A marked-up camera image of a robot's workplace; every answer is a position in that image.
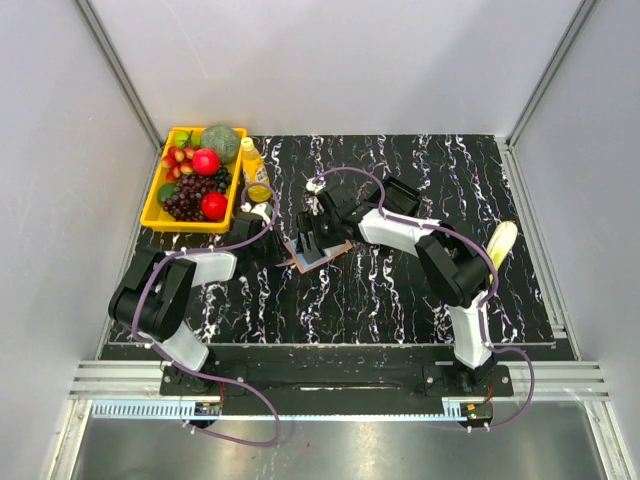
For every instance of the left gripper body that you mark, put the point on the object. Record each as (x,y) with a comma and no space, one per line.
(266,253)

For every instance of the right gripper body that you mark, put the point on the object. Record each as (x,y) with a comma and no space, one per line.
(326,227)

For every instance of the pink leather card holder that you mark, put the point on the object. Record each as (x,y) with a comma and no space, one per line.
(304,262)

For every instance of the black card box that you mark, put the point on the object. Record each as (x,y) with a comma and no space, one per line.
(400,198)

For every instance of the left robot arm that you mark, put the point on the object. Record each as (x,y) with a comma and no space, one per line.
(153,295)

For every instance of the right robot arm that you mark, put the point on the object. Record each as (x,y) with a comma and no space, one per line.
(453,264)

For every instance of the yellow juice bottle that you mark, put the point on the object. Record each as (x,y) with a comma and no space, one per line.
(254,171)

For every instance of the red pomegranate lower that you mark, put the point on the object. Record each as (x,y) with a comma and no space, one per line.
(213,206)

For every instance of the red pomegranate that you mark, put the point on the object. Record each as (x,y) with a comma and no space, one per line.
(206,162)
(213,206)

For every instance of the small black grape bunch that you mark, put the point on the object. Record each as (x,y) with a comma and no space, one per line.
(222,180)

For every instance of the dark purple grape bunch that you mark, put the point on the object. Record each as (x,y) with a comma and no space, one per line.
(184,205)

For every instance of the yellow plastic tray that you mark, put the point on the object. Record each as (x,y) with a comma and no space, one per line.
(155,218)

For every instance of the red pomegranate upper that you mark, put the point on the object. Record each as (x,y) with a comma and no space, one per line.
(206,162)

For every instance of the green melon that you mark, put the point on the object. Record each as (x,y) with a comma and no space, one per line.
(224,140)

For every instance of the small red fruit bunch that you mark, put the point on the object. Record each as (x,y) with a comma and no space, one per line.
(177,163)

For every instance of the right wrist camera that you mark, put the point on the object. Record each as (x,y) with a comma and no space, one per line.
(313,187)

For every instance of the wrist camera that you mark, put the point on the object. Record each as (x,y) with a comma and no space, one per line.
(264,210)
(313,187)

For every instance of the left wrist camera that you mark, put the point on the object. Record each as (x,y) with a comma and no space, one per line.
(264,210)

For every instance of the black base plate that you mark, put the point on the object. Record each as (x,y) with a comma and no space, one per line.
(340,380)

